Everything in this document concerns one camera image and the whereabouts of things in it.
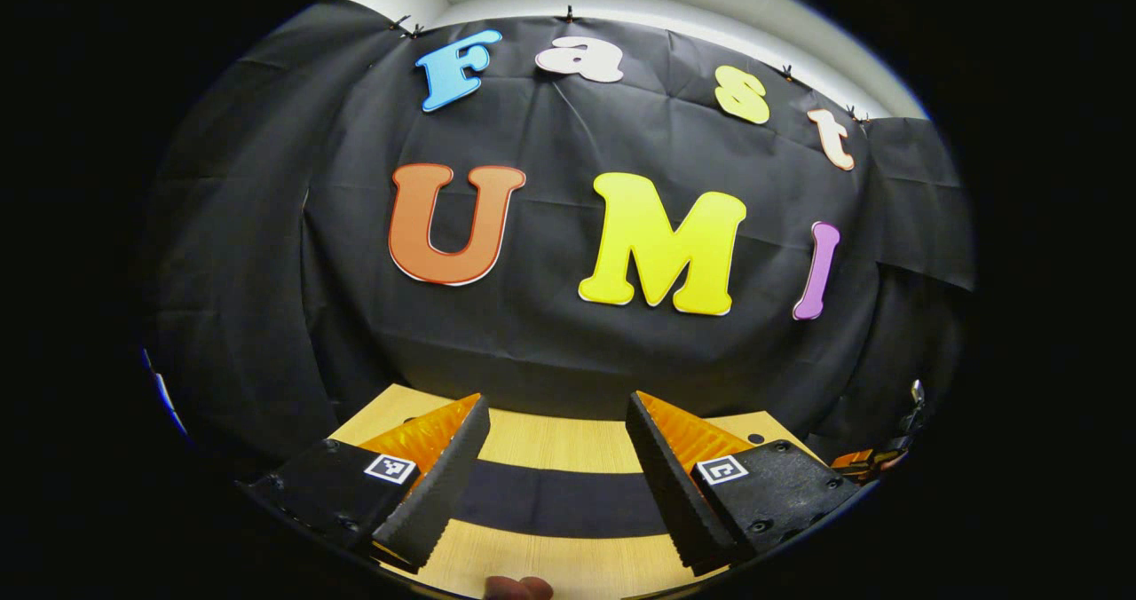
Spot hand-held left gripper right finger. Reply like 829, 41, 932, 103
625, 391, 864, 576

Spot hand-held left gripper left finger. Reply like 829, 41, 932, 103
238, 392, 492, 576

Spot dark grey jeans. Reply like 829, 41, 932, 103
451, 458, 674, 539

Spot black backdrop cloth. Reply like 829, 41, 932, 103
142, 0, 977, 459

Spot row of black cloth clips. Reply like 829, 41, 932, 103
389, 5, 872, 129

